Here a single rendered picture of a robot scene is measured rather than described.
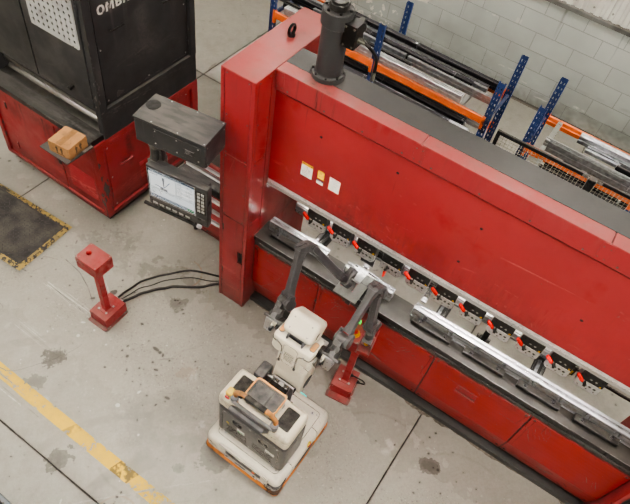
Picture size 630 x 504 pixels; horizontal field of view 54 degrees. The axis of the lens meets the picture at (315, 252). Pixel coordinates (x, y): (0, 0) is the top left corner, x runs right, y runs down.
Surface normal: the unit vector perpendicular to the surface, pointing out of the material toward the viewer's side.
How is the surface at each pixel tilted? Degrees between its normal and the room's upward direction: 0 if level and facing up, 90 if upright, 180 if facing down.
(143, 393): 0
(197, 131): 1
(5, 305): 0
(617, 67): 90
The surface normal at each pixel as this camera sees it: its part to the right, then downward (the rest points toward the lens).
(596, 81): -0.56, 0.61
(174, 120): 0.13, -0.60
